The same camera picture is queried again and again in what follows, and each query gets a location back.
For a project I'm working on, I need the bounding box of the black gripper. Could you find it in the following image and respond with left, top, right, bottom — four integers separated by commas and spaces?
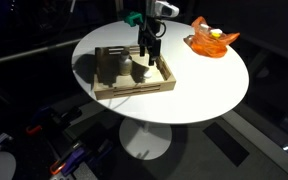
137, 18, 162, 67

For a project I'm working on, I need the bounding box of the white bottle lid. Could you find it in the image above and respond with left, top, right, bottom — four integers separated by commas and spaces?
142, 71, 154, 80

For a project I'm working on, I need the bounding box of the wooden slatted tray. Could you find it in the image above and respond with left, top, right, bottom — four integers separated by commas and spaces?
93, 44, 178, 101

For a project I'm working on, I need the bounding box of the orange plastic bag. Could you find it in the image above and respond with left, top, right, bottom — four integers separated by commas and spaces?
183, 15, 241, 59

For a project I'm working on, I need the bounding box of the yellow capped small bottle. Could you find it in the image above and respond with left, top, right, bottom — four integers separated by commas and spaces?
210, 28, 224, 38

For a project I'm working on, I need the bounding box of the black floor mat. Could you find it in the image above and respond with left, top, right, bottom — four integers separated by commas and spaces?
202, 121, 251, 168

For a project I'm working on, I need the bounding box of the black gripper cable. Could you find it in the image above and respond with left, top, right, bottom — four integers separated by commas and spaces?
155, 21, 168, 38

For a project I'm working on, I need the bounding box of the green gripper mount piece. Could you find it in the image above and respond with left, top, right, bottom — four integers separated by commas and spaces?
123, 10, 144, 27

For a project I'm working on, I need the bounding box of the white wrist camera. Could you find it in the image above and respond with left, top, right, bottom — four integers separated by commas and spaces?
154, 0, 181, 19

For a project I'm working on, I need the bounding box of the grey vertical post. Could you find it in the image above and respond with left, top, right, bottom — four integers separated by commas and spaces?
114, 0, 125, 15

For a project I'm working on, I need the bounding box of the white table pedestal base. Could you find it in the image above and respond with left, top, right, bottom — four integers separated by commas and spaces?
118, 117, 173, 161

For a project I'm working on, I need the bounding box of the grey metal rail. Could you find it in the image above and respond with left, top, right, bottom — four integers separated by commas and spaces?
0, 37, 83, 67

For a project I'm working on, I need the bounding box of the black clamp orange handle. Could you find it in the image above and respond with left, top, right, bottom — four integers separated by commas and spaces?
25, 105, 83, 136
49, 139, 114, 177

